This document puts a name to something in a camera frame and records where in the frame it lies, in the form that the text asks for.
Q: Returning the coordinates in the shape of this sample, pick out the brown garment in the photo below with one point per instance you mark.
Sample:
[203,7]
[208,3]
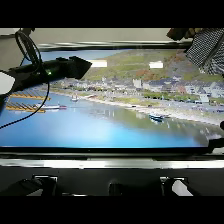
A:
[178,33]

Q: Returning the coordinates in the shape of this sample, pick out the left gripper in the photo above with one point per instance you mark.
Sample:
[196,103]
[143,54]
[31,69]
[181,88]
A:
[79,67]

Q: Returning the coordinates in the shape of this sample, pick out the silver frame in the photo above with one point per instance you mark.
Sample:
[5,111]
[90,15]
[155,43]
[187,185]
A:
[66,163]

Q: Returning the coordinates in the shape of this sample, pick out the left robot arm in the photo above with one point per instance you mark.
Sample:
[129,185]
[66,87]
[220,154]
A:
[30,74]

